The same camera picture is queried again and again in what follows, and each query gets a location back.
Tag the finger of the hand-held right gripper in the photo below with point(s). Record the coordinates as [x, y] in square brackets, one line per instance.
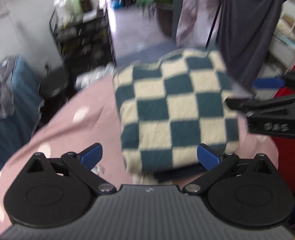
[252, 106]
[267, 83]

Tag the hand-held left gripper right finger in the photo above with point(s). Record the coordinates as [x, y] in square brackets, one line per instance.
[207, 156]

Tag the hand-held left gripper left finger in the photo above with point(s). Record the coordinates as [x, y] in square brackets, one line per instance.
[91, 153]

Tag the teal cream checkered sweater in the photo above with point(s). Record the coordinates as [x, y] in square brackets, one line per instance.
[175, 105]

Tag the pink spotted bed sheet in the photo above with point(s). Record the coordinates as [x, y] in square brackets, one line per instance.
[87, 130]

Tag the large red fabric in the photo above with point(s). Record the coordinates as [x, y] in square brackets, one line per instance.
[292, 165]

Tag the dark grey hanging cloth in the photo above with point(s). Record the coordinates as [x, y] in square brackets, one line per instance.
[250, 30]

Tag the glass display shelf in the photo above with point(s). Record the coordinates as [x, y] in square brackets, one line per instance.
[290, 30]

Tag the black round stool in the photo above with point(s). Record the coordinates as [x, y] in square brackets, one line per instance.
[53, 82]

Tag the grey covered massage bed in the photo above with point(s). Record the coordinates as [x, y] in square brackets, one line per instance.
[12, 130]

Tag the pink hanging cloth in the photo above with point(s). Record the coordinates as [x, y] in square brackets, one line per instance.
[195, 12]

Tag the potted plant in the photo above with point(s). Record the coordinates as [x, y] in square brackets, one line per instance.
[165, 17]

